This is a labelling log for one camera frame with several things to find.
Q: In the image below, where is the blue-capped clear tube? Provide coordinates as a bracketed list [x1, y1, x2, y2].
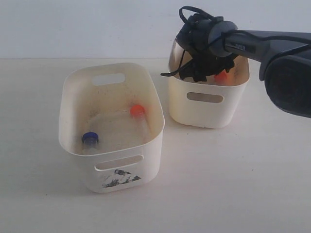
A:
[82, 132, 99, 155]

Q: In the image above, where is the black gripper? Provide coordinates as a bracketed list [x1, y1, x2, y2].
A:
[160, 51, 235, 82]

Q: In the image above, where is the orange-capped clear tube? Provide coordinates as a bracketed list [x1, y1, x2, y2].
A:
[214, 70, 230, 86]
[130, 104, 150, 143]

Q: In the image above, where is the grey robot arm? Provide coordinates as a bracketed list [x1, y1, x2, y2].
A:
[167, 9, 311, 117]

